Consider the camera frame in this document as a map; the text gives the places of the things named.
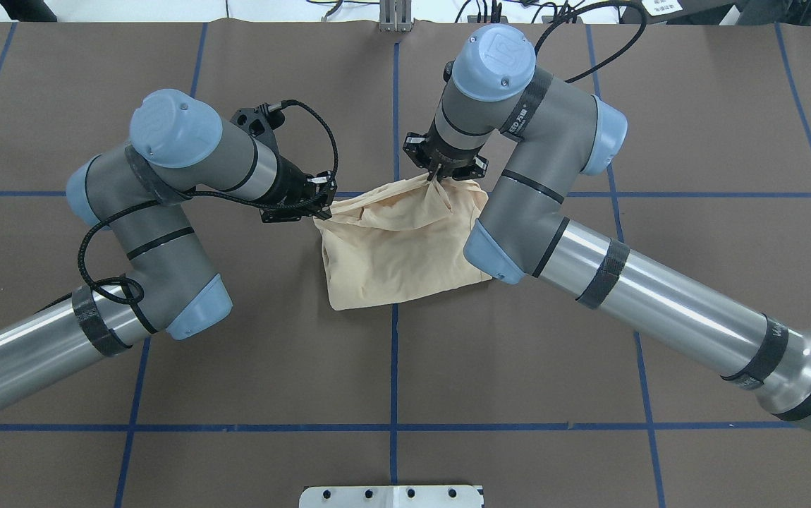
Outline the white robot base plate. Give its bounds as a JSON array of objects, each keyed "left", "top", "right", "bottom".
[{"left": 298, "top": 484, "right": 485, "bottom": 507}]

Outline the grey aluminium frame post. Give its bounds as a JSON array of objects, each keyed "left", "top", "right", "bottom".
[{"left": 379, "top": 0, "right": 414, "bottom": 33}]

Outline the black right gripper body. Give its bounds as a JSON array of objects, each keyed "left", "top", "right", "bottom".
[{"left": 403, "top": 130, "right": 487, "bottom": 178}]

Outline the beige long-sleeve printed shirt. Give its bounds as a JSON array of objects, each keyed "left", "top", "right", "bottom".
[{"left": 313, "top": 176, "right": 489, "bottom": 311}]

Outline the black cable bundle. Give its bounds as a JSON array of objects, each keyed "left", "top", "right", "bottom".
[{"left": 453, "top": 0, "right": 586, "bottom": 25}]

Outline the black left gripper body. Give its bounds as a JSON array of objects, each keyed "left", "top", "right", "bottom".
[{"left": 260, "top": 157, "right": 318, "bottom": 223}]

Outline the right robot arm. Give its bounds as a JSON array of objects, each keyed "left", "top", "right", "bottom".
[{"left": 397, "top": 25, "right": 811, "bottom": 438}]

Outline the black device with label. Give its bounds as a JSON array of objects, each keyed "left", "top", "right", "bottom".
[{"left": 619, "top": 1, "right": 811, "bottom": 26}]

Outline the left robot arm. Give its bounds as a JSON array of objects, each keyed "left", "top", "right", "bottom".
[{"left": 0, "top": 89, "right": 340, "bottom": 411}]

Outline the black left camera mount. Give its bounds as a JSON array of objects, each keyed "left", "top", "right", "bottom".
[{"left": 231, "top": 103, "right": 286, "bottom": 153}]

